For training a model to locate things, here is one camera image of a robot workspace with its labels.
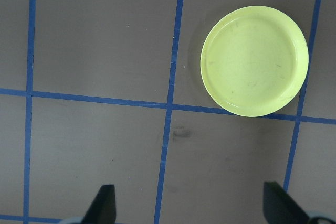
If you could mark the yellow plate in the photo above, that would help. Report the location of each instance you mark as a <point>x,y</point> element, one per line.
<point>252,61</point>

